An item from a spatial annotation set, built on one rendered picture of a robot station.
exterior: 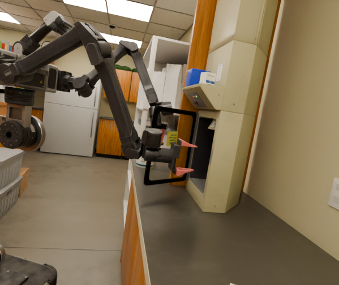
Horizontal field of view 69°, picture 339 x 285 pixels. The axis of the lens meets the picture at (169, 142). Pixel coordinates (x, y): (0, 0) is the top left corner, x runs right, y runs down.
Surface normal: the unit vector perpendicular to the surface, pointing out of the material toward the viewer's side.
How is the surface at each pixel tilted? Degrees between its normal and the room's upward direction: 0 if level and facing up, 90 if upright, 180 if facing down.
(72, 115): 90
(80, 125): 90
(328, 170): 90
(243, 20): 90
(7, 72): 105
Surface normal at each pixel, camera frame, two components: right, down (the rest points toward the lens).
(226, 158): 0.18, 0.15
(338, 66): -0.97, -0.12
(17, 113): -0.21, 0.10
